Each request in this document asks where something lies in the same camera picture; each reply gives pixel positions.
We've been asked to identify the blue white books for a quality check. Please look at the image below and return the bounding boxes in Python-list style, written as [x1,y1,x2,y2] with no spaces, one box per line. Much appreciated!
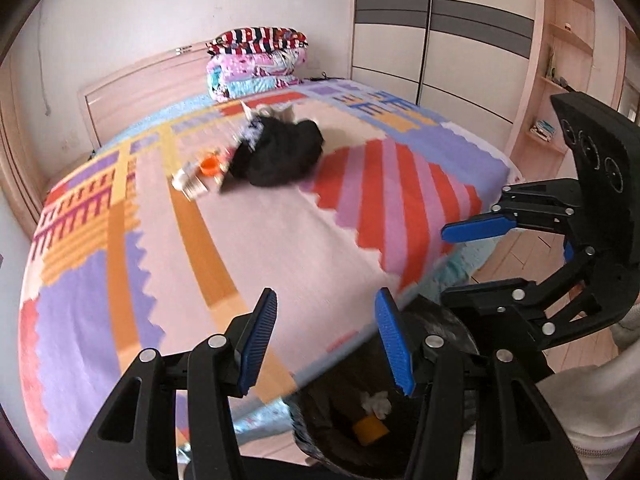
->
[530,119,557,144]

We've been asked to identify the person's white clothing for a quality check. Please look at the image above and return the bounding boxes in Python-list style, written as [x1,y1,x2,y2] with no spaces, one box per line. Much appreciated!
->
[535,300,640,480]

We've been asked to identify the light wooden shelf unit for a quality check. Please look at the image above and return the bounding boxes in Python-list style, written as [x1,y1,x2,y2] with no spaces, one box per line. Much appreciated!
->
[505,0,640,171]

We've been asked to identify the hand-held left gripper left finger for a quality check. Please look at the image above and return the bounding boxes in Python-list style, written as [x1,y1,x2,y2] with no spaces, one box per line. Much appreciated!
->
[65,287,278,480]

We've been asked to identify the white grey wardrobe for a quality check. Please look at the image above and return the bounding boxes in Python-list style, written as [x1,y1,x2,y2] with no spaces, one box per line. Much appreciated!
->
[347,0,543,153]

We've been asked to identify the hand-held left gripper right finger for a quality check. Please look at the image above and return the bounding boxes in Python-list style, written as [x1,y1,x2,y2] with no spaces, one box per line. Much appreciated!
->
[374,287,588,480]

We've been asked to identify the pink patterned folded quilt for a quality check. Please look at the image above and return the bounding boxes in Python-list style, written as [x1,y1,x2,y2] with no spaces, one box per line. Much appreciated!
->
[206,47,311,102]

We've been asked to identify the black lined trash bin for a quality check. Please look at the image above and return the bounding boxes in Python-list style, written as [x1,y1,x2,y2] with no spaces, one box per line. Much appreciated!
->
[287,295,481,478]

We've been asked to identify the black plastic bag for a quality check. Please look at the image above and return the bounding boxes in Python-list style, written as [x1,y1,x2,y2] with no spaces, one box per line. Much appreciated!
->
[220,117,326,193]

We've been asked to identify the colourful patterned bed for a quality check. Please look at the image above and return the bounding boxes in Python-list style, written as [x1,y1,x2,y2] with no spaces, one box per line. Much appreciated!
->
[19,78,523,471]

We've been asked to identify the orange yellow scrap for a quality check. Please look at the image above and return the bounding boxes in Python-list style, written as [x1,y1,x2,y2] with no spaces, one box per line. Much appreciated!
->
[352,414,390,446]

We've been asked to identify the light wooden headboard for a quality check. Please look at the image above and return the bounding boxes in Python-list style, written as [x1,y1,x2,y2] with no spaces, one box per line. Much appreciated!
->
[77,42,221,153]

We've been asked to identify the striped folded quilt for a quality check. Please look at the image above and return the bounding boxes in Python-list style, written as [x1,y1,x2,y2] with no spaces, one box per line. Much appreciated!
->
[206,26,308,57]

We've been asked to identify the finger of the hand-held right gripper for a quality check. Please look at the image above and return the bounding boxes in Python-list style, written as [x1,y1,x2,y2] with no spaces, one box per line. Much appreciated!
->
[441,178,582,244]
[440,247,623,376]

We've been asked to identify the white crumpled tissue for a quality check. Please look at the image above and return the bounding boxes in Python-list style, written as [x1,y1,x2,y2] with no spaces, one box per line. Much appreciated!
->
[361,391,391,418]

